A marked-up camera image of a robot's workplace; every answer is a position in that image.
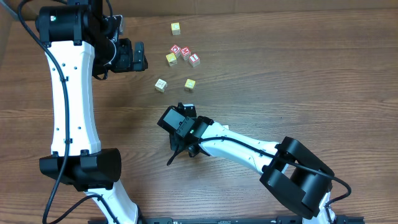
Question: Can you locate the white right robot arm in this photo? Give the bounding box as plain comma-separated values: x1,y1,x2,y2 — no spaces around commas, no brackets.
157,103,336,223

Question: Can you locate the far yellow wooden block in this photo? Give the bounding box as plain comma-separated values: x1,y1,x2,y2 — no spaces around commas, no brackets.
170,22,181,35

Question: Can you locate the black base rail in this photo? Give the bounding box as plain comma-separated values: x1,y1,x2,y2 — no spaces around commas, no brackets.
88,215,365,224

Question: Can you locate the yellow-topped wooden block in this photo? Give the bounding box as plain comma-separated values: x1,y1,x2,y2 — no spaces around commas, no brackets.
184,79,196,91

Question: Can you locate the plain wooden picture block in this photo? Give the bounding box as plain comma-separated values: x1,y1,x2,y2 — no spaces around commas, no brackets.
155,79,168,93

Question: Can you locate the yellow wooden block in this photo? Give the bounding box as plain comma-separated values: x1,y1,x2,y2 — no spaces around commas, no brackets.
166,53,177,67
170,22,181,35

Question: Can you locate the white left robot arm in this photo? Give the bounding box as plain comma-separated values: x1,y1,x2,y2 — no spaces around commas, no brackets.
35,1,148,223

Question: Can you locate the red block letter I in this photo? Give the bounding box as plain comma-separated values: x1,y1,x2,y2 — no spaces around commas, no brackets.
188,54,200,67

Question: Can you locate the yellow wooden block left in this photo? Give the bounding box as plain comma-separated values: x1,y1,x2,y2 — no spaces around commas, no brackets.
166,53,177,67

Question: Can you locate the red block letter M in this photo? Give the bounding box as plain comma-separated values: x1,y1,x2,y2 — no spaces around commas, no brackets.
180,47,192,60

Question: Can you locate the red block letter C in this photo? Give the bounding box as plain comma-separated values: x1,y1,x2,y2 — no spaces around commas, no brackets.
170,44,181,58

